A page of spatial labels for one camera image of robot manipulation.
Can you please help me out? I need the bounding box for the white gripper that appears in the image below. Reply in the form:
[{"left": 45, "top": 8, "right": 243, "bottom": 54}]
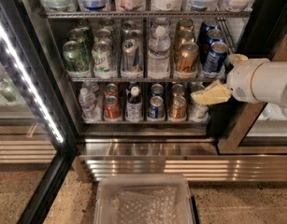
[{"left": 191, "top": 53, "right": 268, "bottom": 105}]

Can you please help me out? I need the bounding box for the blue pepsi can front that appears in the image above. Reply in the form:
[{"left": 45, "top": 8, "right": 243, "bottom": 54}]
[{"left": 202, "top": 41, "right": 228, "bottom": 73}]

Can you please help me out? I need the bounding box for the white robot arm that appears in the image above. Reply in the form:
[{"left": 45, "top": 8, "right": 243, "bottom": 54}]
[{"left": 191, "top": 58, "right": 287, "bottom": 108}]

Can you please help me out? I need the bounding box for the blue pepsi can middle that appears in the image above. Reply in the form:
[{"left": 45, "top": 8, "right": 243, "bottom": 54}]
[{"left": 200, "top": 29, "right": 224, "bottom": 63}]

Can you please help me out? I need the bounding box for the gold can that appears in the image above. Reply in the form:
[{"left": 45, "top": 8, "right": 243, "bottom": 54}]
[
  {"left": 176, "top": 42, "right": 198, "bottom": 73},
  {"left": 174, "top": 30, "right": 195, "bottom": 57},
  {"left": 172, "top": 83, "right": 185, "bottom": 97},
  {"left": 176, "top": 19, "right": 194, "bottom": 33},
  {"left": 169, "top": 96, "right": 187, "bottom": 119}
]

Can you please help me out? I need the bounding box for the silver can bottom front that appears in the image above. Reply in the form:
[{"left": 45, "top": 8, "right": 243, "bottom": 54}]
[{"left": 190, "top": 105, "right": 208, "bottom": 120}]

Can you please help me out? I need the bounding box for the gold can bottom rear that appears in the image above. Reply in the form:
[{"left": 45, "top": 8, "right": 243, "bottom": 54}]
[{"left": 172, "top": 83, "right": 185, "bottom": 97}]

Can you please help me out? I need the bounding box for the blue pepsi can rear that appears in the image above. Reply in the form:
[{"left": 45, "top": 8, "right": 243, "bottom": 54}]
[{"left": 197, "top": 18, "right": 220, "bottom": 45}]

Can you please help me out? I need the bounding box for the gold can bottom front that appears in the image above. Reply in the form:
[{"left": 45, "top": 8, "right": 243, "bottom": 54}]
[{"left": 169, "top": 96, "right": 187, "bottom": 119}]

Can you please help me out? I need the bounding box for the gold can middle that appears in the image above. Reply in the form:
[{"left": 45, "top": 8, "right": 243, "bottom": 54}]
[{"left": 174, "top": 30, "right": 195, "bottom": 57}]

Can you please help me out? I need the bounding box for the blue can bottom rear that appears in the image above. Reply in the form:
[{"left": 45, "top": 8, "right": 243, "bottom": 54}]
[{"left": 151, "top": 83, "right": 164, "bottom": 97}]

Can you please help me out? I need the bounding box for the clear water bottle middle shelf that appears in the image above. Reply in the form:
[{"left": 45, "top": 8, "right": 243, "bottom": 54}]
[{"left": 148, "top": 26, "right": 171, "bottom": 79}]

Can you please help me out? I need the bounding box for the clear water bottle shelf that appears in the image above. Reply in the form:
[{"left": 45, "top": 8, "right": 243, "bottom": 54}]
[
  {"left": 148, "top": 26, "right": 171, "bottom": 79},
  {"left": 79, "top": 88, "right": 100, "bottom": 122}
]

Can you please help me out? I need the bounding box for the blue can bottom front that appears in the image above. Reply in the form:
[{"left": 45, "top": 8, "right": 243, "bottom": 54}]
[{"left": 148, "top": 96, "right": 164, "bottom": 119}]

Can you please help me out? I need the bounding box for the silver blue can front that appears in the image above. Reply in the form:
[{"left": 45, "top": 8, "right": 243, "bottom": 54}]
[{"left": 122, "top": 39, "right": 139, "bottom": 73}]

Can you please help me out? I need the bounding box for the silver can middle column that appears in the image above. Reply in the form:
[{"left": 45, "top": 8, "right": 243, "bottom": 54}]
[{"left": 127, "top": 30, "right": 143, "bottom": 48}]

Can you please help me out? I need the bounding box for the orange can rear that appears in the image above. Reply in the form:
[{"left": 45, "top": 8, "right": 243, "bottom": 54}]
[{"left": 104, "top": 83, "right": 119, "bottom": 97}]

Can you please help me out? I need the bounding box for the orange can front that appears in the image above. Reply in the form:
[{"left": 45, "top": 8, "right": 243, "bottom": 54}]
[{"left": 104, "top": 96, "right": 122, "bottom": 119}]

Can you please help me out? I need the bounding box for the white green can front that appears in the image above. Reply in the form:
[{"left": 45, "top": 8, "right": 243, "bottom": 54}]
[{"left": 92, "top": 41, "right": 113, "bottom": 73}]

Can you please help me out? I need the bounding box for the white green can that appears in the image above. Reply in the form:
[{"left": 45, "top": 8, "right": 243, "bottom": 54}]
[
  {"left": 94, "top": 29, "right": 112, "bottom": 44},
  {"left": 92, "top": 41, "right": 113, "bottom": 73}
]

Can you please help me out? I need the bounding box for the white green can middle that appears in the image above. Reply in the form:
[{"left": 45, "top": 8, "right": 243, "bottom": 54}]
[{"left": 94, "top": 29, "right": 112, "bottom": 44}]

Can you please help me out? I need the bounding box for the clear water bottle bottom shelf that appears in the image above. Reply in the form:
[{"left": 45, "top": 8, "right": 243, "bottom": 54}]
[{"left": 79, "top": 88, "right": 100, "bottom": 122}]

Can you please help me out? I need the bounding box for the open glass fridge door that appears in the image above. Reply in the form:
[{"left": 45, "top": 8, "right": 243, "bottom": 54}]
[{"left": 0, "top": 0, "right": 74, "bottom": 224}]

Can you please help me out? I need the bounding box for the dark drink bottle white label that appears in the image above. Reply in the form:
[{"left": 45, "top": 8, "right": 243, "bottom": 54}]
[{"left": 126, "top": 86, "right": 143, "bottom": 122}]

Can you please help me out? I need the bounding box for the clear plastic bin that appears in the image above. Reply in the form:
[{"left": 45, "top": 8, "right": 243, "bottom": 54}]
[{"left": 93, "top": 174, "right": 195, "bottom": 224}]

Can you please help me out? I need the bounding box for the middle wire shelf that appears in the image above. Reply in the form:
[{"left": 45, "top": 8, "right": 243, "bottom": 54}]
[{"left": 69, "top": 77, "right": 217, "bottom": 83}]

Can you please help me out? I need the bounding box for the wire shelf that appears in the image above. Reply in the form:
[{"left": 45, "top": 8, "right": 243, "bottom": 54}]
[
  {"left": 69, "top": 77, "right": 217, "bottom": 83},
  {"left": 39, "top": 11, "right": 251, "bottom": 19}
]

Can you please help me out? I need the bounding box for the top wire shelf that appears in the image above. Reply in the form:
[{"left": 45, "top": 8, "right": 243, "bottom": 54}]
[{"left": 39, "top": 11, "right": 251, "bottom": 19}]

